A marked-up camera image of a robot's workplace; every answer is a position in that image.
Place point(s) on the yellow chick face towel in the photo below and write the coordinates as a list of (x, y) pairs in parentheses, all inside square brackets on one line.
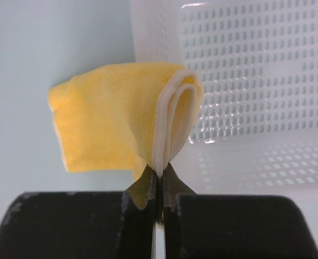
[(125, 116)]

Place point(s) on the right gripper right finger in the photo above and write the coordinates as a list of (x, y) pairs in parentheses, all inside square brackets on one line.
[(172, 187)]

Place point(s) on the white perforated plastic basket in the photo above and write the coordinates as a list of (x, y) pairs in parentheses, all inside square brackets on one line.
[(257, 128)]

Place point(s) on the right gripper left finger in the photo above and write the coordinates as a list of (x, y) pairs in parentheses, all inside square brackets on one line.
[(138, 235)]

